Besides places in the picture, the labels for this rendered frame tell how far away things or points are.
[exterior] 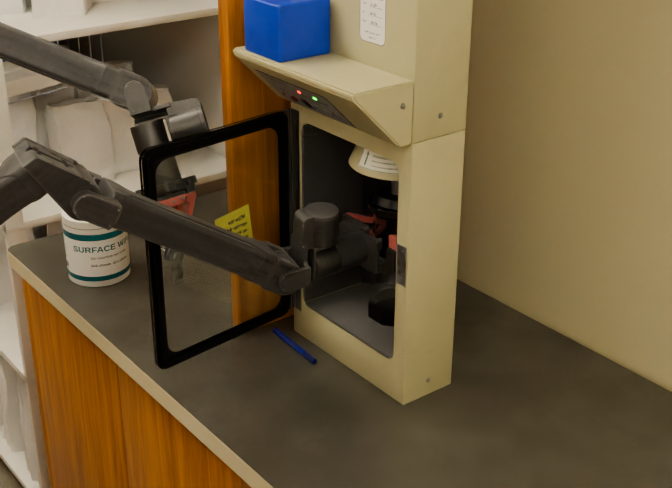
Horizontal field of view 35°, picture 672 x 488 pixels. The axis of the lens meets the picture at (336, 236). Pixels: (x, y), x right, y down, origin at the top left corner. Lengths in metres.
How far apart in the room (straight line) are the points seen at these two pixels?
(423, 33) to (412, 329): 0.49
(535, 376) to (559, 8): 0.65
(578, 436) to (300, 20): 0.80
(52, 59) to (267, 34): 0.39
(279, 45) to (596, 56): 0.57
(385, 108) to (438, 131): 0.12
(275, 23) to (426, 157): 0.31
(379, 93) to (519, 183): 0.61
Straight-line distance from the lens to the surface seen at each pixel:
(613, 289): 2.00
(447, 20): 1.60
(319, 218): 1.70
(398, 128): 1.59
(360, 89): 1.54
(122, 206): 1.55
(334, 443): 1.74
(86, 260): 2.22
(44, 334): 2.49
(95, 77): 1.83
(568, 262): 2.05
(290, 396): 1.85
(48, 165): 1.48
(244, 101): 1.86
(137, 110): 1.80
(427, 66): 1.59
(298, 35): 1.68
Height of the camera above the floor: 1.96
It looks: 25 degrees down
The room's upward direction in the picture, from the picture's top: straight up
